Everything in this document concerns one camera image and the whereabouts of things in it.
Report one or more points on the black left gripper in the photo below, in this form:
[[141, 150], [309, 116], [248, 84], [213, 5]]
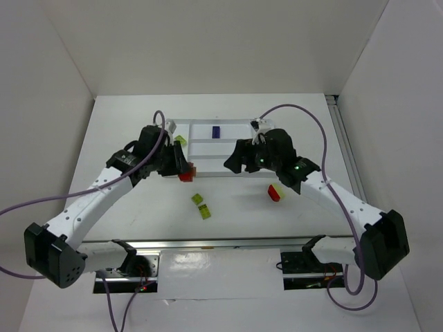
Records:
[[174, 159]]

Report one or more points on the purple lego brick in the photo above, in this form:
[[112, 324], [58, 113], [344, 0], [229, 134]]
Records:
[[215, 132]]

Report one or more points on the red lego brick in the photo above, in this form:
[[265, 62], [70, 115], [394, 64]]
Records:
[[185, 177]]

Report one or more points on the aluminium side rail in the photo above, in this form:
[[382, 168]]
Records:
[[346, 149]]

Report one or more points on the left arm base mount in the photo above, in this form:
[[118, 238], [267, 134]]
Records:
[[143, 274]]

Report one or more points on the aluminium front rail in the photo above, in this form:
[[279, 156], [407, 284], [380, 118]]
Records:
[[206, 244]]

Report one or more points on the pale yellow lego brick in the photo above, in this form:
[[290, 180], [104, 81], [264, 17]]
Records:
[[181, 140]]

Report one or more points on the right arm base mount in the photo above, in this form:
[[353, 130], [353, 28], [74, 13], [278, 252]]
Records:
[[299, 274]]

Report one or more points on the orange lego plate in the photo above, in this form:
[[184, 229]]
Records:
[[193, 170]]

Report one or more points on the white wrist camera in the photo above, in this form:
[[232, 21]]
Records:
[[170, 126], [260, 127]]

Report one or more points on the yellow-green long lego brick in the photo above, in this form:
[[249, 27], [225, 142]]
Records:
[[204, 211]]

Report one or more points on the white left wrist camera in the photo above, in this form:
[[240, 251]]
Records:
[[170, 126]]

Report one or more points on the white divided sorting tray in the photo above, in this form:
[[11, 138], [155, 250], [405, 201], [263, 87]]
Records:
[[207, 154]]

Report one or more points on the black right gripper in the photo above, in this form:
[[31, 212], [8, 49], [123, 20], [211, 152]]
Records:
[[245, 158]]

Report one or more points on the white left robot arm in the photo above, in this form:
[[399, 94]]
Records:
[[56, 249]]

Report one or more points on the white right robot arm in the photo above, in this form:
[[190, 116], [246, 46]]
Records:
[[381, 241]]

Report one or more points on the yellow-green square lego brick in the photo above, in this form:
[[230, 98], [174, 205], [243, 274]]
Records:
[[197, 199]]

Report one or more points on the red and yellow lego block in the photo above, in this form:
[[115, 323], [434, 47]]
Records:
[[276, 192]]

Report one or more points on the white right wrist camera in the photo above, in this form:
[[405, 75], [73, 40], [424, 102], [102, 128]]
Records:
[[260, 127]]

